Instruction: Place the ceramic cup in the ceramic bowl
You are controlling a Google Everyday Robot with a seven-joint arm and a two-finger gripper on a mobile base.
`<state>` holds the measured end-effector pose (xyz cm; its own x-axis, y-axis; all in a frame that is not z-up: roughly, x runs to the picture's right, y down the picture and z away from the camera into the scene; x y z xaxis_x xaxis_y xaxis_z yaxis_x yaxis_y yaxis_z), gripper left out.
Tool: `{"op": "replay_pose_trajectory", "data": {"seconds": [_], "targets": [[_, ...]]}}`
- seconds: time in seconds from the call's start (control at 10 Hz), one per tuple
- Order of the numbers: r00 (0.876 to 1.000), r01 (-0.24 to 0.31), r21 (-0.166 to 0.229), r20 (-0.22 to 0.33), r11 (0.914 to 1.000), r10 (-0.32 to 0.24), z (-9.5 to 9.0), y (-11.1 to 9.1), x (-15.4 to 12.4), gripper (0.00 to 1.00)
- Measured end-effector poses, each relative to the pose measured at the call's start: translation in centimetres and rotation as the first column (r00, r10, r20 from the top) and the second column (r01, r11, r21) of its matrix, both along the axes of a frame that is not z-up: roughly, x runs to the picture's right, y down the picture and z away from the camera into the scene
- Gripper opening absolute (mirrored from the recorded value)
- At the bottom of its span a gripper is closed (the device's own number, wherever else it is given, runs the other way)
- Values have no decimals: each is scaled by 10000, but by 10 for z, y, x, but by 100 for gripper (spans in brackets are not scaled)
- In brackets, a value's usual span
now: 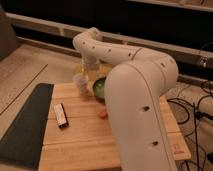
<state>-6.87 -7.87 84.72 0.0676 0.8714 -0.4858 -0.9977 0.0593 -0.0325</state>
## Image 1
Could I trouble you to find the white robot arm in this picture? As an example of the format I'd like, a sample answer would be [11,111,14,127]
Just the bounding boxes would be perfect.
[73,28,178,171]

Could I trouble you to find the metal window rail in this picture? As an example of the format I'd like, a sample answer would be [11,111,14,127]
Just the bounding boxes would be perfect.
[6,12,213,64]

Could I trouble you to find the black cables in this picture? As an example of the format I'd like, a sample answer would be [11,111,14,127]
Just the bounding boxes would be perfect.
[166,79,213,171]

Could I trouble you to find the dark grey floor mat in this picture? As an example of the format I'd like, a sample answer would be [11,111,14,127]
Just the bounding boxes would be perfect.
[0,83,53,169]

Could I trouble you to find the green ceramic bowl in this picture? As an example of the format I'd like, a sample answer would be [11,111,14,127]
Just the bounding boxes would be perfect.
[92,77,106,100]

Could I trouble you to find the orange carrot toy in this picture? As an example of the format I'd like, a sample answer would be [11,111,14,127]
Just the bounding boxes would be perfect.
[99,109,108,119]

